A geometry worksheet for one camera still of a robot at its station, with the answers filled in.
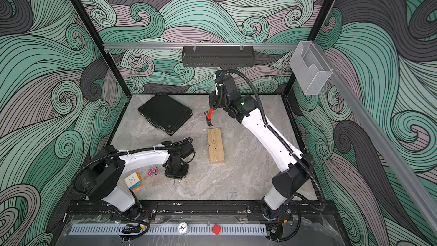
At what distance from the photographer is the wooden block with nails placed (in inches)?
34.5

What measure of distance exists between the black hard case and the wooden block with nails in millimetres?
196

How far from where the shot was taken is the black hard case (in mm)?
997
